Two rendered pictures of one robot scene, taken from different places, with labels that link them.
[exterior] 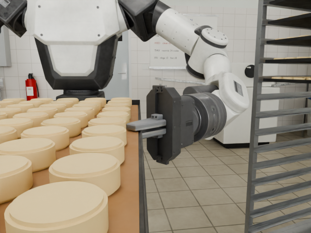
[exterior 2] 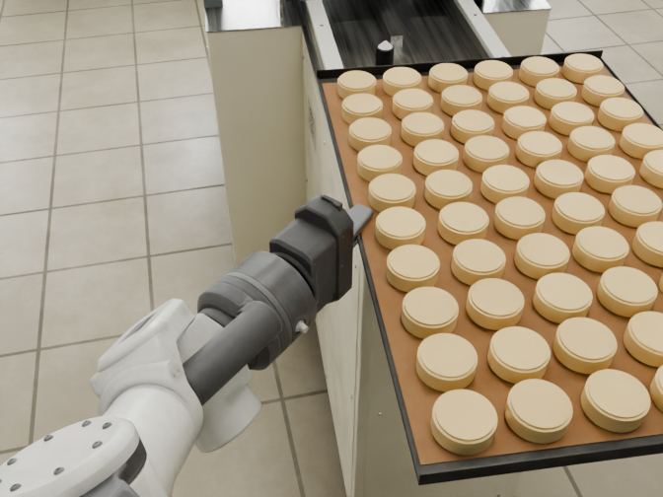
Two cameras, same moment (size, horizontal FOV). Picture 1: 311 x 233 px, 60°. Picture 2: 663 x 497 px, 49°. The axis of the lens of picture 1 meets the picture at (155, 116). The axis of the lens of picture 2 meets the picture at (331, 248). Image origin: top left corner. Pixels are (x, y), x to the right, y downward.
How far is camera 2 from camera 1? 1.04 m
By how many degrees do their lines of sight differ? 127
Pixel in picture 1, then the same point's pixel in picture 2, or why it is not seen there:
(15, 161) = (404, 102)
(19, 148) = (419, 115)
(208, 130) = not seen: hidden behind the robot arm
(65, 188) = (358, 84)
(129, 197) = (334, 111)
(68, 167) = (368, 98)
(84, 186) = (350, 85)
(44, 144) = (407, 122)
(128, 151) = (350, 160)
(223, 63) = not seen: hidden behind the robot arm
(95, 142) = (371, 126)
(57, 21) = not seen: outside the picture
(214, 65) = (139, 421)
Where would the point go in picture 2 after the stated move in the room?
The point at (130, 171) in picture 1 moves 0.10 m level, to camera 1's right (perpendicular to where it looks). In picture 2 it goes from (340, 132) to (257, 136)
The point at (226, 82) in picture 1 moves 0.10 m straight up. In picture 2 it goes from (171, 309) to (149, 213)
